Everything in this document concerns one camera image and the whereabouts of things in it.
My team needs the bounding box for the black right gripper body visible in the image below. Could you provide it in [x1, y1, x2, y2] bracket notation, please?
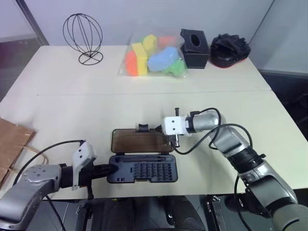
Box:
[169, 107, 181, 148]

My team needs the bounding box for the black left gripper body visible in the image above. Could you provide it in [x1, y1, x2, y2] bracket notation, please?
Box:
[78, 158, 97, 200]

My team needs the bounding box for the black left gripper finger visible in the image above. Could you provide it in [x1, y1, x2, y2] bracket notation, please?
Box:
[94, 163, 116, 173]
[94, 167, 119, 180]

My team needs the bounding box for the dark screwdriver bit case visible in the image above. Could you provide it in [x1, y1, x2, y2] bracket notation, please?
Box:
[106, 128, 179, 185]

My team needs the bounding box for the clear plastic bag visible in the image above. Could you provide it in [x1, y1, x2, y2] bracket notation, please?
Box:
[116, 33, 189, 78]

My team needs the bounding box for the green sponge block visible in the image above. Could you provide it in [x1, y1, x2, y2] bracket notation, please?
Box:
[161, 59, 188, 78]

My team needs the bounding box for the blue sponge block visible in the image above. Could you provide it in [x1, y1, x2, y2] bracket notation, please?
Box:
[147, 46, 179, 72]

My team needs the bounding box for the orange sponge block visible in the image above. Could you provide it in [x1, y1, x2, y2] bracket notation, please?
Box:
[125, 50, 139, 76]

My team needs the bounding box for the yellow sponge block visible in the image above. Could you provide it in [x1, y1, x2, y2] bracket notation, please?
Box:
[131, 42, 148, 75]

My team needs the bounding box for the brown paper bag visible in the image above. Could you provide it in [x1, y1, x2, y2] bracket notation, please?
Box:
[0, 117, 48, 190]

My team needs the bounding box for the black tissue box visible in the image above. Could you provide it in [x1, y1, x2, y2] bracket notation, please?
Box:
[180, 28, 210, 69]

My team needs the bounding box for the lime sponge block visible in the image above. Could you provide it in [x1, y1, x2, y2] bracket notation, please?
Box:
[142, 34, 157, 52]

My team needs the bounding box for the red sponge block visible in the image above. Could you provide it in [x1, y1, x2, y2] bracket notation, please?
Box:
[157, 35, 176, 48]

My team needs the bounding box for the black crumpled cap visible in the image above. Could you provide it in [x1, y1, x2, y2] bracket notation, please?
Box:
[210, 33, 251, 69]

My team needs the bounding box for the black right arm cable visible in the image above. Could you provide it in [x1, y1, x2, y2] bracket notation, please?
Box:
[173, 108, 253, 231]

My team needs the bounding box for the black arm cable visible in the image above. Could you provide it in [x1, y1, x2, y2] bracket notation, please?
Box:
[173, 108, 253, 231]
[13, 139, 87, 187]

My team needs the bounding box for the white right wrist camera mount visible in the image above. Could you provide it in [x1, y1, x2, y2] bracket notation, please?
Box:
[161, 115, 191, 137]

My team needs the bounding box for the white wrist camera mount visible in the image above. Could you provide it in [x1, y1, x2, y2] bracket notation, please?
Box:
[71, 141, 98, 191]
[161, 115, 191, 137]

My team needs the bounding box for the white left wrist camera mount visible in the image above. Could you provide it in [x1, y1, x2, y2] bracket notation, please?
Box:
[71, 141, 98, 191]

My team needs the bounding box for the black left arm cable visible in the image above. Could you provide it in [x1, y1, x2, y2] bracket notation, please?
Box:
[13, 139, 87, 187]

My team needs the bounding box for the black wire head stand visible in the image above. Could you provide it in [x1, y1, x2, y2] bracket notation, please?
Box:
[63, 13, 103, 65]

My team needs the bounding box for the grey metal frame post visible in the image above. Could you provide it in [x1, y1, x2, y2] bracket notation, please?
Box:
[18, 0, 50, 46]

